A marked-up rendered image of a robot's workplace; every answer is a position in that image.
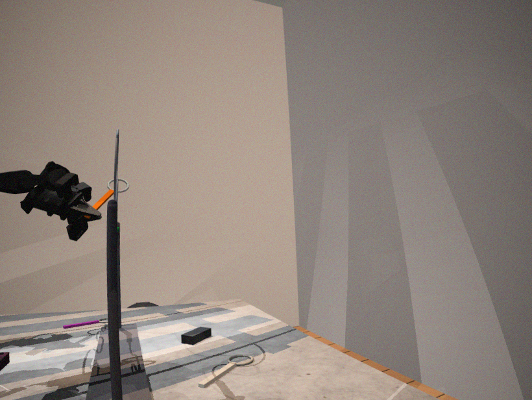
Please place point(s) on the tan hoop with flat handle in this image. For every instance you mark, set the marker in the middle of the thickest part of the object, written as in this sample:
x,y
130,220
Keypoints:
x,y
224,370

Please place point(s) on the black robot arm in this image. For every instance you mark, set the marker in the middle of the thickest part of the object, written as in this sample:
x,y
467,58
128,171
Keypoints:
x,y
23,181

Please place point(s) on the orange handle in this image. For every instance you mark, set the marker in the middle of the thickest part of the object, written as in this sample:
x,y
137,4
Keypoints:
x,y
106,196

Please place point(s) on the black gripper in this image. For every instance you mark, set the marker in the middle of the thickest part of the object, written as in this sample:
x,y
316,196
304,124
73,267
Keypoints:
x,y
70,205

